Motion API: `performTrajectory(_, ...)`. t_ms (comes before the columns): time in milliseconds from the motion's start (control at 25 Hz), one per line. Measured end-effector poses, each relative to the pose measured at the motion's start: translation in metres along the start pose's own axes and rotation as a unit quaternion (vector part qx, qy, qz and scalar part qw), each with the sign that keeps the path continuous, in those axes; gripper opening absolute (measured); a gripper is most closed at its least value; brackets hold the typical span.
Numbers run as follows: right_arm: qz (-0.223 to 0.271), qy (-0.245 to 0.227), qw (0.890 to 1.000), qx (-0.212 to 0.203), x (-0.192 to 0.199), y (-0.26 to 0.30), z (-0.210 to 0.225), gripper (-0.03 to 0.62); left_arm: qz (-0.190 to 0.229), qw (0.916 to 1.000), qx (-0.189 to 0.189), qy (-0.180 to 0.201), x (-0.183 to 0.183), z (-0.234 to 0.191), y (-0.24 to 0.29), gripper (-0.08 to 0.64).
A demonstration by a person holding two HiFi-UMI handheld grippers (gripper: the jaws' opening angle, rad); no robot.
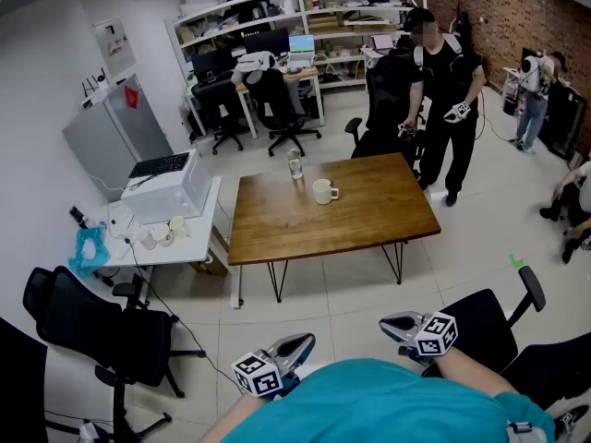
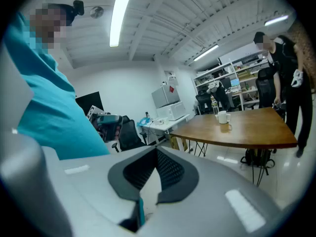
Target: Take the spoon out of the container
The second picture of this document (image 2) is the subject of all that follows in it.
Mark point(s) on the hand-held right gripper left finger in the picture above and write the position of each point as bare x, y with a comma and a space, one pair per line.
89, 189

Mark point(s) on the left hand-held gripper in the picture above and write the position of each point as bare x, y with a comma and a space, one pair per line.
106, 125

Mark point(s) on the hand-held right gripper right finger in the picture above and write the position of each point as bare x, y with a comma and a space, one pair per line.
209, 206

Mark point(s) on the white mug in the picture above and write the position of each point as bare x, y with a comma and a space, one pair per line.
223, 118

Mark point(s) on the person's left hand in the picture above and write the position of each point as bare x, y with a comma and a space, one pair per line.
118, 132

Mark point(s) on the black flat panel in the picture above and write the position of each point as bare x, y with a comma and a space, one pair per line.
89, 102

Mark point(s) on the blue plastic bag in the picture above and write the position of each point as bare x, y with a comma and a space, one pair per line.
143, 121

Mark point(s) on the small white device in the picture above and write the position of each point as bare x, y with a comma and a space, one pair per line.
160, 121

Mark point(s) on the white desk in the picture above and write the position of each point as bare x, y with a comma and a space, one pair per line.
165, 126

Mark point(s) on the person's teal shirt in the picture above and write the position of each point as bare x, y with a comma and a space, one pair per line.
49, 102

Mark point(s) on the white microwave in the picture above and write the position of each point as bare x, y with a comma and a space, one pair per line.
171, 112

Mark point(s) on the black backpack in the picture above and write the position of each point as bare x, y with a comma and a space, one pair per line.
256, 157

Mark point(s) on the wooden table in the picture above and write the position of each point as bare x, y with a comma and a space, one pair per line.
247, 130

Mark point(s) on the clear water bottle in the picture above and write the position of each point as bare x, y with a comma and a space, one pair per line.
215, 108

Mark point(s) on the long ceiling light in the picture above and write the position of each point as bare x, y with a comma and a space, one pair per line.
121, 15
206, 52
276, 20

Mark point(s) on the black office chair with cloth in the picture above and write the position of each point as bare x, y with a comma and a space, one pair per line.
219, 95

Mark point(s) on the round ceiling fixture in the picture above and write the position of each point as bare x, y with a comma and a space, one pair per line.
96, 11

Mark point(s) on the person's head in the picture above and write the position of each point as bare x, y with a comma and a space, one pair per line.
49, 26

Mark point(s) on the blue computer monitor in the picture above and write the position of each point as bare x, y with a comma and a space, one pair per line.
235, 83

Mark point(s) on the black mesh office chair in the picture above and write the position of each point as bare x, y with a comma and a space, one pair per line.
266, 88

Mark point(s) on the white storage shelf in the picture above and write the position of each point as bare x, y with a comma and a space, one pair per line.
244, 75

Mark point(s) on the white wall poster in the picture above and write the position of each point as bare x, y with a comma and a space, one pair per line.
170, 76

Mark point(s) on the black head-mounted camera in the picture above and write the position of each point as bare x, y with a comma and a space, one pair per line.
79, 7

